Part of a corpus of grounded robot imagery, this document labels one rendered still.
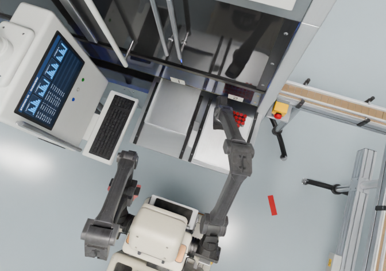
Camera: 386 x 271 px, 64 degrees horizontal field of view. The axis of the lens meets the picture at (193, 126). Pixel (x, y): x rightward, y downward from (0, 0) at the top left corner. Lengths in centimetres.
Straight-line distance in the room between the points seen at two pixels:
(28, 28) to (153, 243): 98
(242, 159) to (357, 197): 128
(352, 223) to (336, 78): 137
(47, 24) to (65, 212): 181
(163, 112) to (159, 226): 79
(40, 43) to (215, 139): 101
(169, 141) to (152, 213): 61
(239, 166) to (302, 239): 170
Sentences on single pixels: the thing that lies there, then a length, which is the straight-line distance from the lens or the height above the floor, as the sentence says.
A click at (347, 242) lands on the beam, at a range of 227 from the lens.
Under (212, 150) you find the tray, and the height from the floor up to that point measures 88.
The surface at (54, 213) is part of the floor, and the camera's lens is 294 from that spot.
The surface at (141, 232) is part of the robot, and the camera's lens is 128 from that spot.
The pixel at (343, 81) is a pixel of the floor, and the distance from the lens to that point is 311.
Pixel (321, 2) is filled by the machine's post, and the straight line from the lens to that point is 96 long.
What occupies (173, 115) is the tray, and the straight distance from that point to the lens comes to 184.
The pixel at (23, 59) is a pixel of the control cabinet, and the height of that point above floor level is 155.
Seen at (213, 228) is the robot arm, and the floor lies 127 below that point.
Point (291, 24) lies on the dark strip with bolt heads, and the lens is 106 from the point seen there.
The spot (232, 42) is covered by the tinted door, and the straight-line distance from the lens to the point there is 124.
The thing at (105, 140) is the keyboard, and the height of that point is 83.
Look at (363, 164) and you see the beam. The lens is 234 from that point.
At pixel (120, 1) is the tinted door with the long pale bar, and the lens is 129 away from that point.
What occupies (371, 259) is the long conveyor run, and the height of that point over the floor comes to 93.
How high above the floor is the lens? 264
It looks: 75 degrees down
